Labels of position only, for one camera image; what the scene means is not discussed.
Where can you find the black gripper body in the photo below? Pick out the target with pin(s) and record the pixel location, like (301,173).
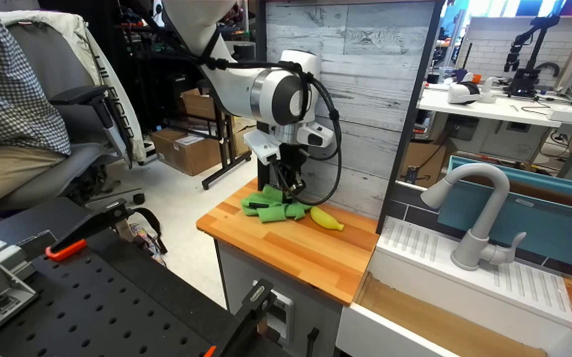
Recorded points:
(279,167)

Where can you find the green towel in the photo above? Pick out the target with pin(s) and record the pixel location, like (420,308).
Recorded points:
(273,210)

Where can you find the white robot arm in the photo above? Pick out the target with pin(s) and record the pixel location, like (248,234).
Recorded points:
(234,91)

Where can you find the black background robot arm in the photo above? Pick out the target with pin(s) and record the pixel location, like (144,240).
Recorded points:
(528,60)

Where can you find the yellow toy banana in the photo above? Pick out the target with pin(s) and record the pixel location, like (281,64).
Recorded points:
(327,218)

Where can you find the black metal stand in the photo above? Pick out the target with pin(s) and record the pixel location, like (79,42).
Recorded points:
(224,171)

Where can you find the white base cabinet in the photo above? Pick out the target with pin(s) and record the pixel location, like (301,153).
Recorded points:
(240,280)

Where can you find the large cardboard box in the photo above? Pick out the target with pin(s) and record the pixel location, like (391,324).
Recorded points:
(184,151)

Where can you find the small cardboard box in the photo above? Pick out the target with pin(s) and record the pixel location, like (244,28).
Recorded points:
(198,103)

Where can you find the orange and black bar clamp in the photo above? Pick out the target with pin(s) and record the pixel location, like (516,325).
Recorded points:
(69,250)
(254,318)

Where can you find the cardboard box under desk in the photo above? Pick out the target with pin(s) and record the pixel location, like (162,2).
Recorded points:
(422,163)

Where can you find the grey wood plank panel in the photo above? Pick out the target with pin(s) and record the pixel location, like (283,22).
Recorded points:
(367,66)

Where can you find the white sink basin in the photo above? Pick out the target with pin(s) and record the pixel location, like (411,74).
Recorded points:
(432,264)

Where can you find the grey kitchen faucet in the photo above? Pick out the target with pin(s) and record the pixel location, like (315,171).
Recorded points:
(482,230)

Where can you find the grey office chair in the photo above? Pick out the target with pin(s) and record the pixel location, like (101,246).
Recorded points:
(69,165)

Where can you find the black perforated breadboard table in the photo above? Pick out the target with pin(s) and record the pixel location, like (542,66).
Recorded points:
(101,310)

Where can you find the white background desk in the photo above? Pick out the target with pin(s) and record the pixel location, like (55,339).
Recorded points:
(498,109)

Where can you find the teal plastic panel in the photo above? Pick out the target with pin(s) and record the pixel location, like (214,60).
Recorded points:
(552,218)

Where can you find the person in checkered shirt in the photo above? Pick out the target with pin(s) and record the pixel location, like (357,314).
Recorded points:
(9,99)

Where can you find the black frame post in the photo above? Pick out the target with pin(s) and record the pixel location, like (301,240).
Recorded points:
(411,111)

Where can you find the aluminium corner bracket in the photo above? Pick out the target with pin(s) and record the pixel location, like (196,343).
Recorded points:
(1,298)

